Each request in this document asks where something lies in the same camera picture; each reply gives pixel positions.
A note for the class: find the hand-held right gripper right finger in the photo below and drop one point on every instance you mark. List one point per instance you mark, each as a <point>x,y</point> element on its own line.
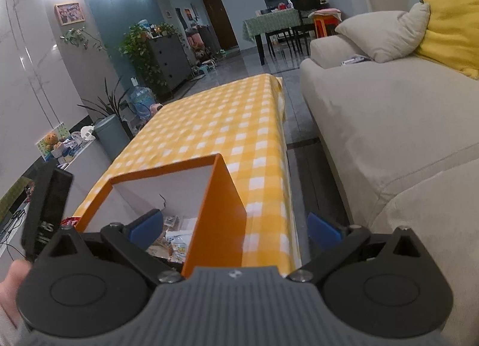
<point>322,230</point>

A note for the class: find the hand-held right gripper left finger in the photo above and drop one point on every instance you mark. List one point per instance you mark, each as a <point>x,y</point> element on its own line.
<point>146,228</point>

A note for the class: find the clear bag of candies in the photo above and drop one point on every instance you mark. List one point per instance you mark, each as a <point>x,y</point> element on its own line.
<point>171,221</point>

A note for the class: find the clear bag of orange crackers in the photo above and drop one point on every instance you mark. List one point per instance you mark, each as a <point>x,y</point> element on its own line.
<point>159,251</point>

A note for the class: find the red snack bag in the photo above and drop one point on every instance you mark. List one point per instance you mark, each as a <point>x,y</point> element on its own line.
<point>71,221</point>

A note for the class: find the green and white snack packet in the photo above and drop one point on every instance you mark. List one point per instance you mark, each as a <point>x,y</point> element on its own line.
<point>179,245</point>

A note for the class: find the orange cardboard box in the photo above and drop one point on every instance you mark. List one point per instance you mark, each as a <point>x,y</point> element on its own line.
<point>220,218</point>

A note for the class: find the person's left hand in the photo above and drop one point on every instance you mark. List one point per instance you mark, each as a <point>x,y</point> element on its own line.
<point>11,286</point>

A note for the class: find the white tv cabinet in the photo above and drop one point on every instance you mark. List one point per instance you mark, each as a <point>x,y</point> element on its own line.
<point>86,166</point>

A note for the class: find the teddy bear calendar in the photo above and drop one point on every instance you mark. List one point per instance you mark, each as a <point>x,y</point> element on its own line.
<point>52,142</point>

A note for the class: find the grey trash bin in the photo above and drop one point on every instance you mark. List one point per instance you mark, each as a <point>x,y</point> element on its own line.
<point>110,138</point>

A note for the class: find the long-leaf potted plant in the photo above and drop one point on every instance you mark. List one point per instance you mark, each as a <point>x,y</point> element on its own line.
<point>108,101</point>

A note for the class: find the beige sofa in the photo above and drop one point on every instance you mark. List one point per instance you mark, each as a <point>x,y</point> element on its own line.
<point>374,114</point>

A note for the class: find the blue water bottle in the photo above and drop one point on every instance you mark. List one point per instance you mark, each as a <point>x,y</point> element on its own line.
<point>141,99</point>

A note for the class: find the yellow checked tablecloth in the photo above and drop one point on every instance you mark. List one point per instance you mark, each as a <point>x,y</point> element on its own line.
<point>224,125</point>

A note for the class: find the grey dresser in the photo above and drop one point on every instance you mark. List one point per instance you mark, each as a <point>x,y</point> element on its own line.
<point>170,61</point>

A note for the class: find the small items on sofa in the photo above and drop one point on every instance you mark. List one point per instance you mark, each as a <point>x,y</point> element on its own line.
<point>355,59</point>

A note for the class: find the leafy green plant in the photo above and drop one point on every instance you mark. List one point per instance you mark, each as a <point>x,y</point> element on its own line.
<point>136,46</point>

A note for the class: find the black dining chair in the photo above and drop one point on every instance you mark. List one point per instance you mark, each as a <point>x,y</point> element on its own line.
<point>295,41</point>

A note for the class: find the wooden framed photo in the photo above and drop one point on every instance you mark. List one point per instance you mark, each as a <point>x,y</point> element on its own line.
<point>68,13</point>

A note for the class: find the beige pillow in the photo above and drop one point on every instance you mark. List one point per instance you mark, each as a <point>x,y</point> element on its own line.
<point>381,35</point>

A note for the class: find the red stool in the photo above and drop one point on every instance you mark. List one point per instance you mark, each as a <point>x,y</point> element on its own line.
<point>323,26</point>

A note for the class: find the dining table with green cloth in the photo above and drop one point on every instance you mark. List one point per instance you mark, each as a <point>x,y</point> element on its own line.
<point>271,22</point>

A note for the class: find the brown door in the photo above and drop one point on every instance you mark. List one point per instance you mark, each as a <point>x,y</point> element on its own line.
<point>220,20</point>

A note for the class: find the yellow blanket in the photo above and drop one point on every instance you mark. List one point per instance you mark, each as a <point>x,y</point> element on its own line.
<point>449,31</point>

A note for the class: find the trailing wall plant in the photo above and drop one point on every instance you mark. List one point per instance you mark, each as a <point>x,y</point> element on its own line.
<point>80,37</point>

